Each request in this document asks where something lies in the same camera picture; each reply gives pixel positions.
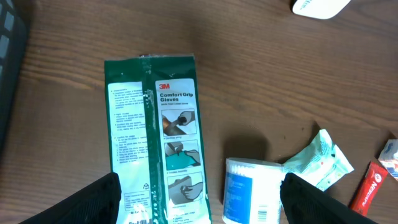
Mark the green white instruction package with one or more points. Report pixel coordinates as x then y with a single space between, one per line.
155 142

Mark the orange white small packet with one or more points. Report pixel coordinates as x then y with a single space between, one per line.
389 159

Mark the white plastic bottle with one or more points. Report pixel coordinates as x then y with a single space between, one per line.
252 191

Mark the red Nescafe stick sachet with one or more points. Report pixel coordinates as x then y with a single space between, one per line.
372 182

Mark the teal wet wipes pack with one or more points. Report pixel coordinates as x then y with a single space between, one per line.
321 163

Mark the grey plastic mesh basket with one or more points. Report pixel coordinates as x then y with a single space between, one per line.
15 20

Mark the white barcode scanner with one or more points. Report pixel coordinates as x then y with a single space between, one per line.
319 9

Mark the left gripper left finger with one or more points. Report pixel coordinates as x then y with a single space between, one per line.
97 203

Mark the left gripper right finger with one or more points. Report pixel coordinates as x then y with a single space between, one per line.
303 203

